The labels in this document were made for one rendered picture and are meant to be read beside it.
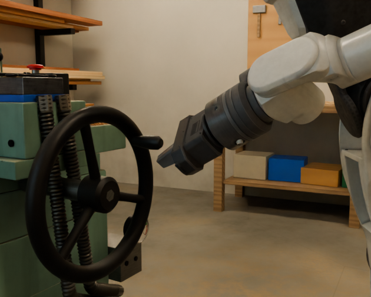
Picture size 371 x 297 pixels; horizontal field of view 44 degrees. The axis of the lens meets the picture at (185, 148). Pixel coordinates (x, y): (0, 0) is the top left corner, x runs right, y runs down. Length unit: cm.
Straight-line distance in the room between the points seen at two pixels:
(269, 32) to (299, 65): 347
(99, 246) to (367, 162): 59
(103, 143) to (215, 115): 40
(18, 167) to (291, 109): 43
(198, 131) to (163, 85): 374
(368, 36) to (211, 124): 25
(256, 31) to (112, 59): 150
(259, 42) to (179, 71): 81
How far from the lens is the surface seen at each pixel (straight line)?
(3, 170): 78
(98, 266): 80
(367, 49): 63
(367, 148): 91
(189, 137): 74
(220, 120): 70
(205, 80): 428
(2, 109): 80
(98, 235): 107
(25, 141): 77
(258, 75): 67
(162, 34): 449
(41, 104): 78
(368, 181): 93
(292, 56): 65
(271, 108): 68
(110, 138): 106
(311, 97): 70
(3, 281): 91
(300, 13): 89
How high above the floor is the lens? 99
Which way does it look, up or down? 8 degrees down
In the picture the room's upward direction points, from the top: straight up
